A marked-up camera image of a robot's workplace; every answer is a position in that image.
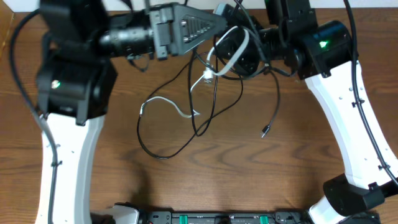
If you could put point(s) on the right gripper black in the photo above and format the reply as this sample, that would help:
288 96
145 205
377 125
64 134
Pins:
247 67

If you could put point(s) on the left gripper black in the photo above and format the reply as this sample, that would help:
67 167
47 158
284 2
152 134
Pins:
162 34

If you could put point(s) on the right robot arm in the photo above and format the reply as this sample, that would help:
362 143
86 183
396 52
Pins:
325 57

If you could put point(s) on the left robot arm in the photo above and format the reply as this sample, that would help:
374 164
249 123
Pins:
75 82

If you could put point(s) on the cardboard box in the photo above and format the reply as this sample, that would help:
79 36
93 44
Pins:
6 20

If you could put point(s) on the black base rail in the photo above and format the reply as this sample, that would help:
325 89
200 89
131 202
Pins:
167 217

